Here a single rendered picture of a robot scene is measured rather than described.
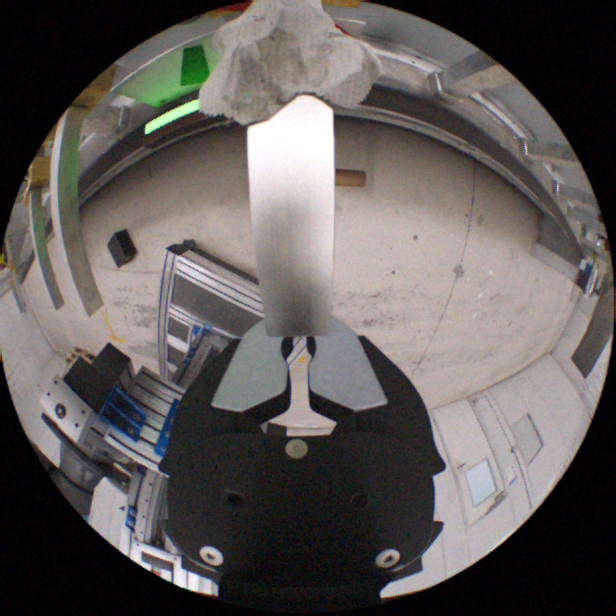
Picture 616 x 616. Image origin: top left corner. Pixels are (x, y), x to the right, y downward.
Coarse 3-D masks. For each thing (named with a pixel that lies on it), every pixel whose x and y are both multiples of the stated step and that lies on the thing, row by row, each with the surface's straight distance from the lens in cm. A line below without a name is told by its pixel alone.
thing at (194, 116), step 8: (192, 112) 31; (200, 112) 30; (176, 120) 32; (184, 120) 31; (192, 120) 30; (160, 128) 33; (168, 128) 32; (176, 128) 31; (152, 136) 34; (160, 136) 33
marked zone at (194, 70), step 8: (184, 48) 26; (192, 48) 26; (200, 48) 26; (184, 56) 27; (192, 56) 27; (200, 56) 27; (184, 64) 28; (192, 64) 28; (200, 64) 28; (184, 72) 29; (192, 72) 29; (200, 72) 29; (208, 72) 30; (184, 80) 31; (192, 80) 31; (200, 80) 31
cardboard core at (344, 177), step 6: (336, 174) 87; (342, 174) 88; (348, 174) 88; (354, 174) 89; (360, 174) 90; (336, 180) 87; (342, 180) 88; (348, 180) 88; (354, 180) 89; (360, 180) 89; (360, 186) 92
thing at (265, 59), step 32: (256, 0) 12; (224, 32) 10; (256, 32) 11; (288, 32) 9; (320, 32) 9; (224, 64) 9; (256, 64) 7; (288, 64) 8; (320, 64) 8; (352, 64) 8; (224, 96) 8; (256, 96) 8; (288, 96) 8; (352, 96) 8
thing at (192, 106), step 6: (192, 102) 32; (180, 108) 32; (186, 108) 32; (192, 108) 31; (198, 108) 30; (168, 114) 33; (174, 114) 33; (180, 114) 32; (156, 120) 35; (162, 120) 34; (168, 120) 33; (150, 126) 35; (156, 126) 34
